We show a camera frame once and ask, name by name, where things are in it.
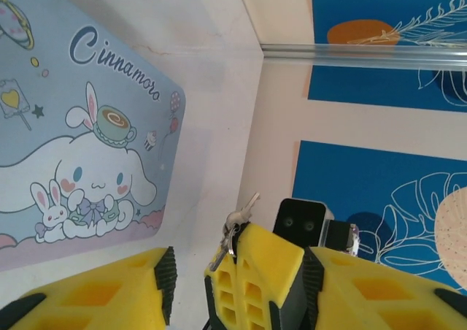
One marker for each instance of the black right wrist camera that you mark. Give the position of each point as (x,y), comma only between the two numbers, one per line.
(299,224)

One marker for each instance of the small silver key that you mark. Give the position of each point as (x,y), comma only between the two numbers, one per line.
(220,255)
(251,201)

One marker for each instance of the blue poster with fern leaf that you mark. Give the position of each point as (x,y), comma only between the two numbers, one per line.
(328,1)

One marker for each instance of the blue poster with leaf outlines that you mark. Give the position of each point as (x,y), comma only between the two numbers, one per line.
(365,85)

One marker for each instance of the blue poster lily and monstera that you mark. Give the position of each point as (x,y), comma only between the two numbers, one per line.
(346,176)

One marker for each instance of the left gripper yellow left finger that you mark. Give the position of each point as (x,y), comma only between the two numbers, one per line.
(91,293)

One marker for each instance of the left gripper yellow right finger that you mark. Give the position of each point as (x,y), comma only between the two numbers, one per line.
(383,293)

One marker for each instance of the aluminium frame post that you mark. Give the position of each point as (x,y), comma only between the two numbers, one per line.
(365,55)

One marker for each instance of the Cinnamoroll print tin box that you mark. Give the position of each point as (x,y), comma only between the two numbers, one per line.
(91,125)

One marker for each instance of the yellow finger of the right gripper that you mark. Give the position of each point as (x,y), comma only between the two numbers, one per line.
(262,257)
(226,301)

